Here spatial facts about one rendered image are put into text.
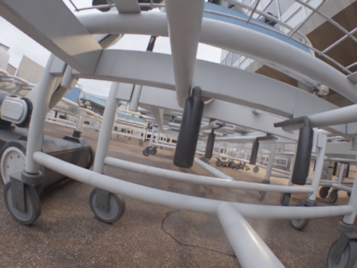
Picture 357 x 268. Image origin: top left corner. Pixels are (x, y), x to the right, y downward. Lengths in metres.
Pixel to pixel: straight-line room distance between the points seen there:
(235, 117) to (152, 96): 0.26
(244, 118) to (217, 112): 0.09
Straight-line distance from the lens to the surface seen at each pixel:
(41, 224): 0.54
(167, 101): 0.49
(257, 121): 0.57
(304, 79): 0.79
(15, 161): 0.62
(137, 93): 0.50
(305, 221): 0.85
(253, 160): 0.64
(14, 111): 0.89
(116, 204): 0.53
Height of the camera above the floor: 0.30
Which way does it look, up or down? 3 degrees up
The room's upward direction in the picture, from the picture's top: 11 degrees clockwise
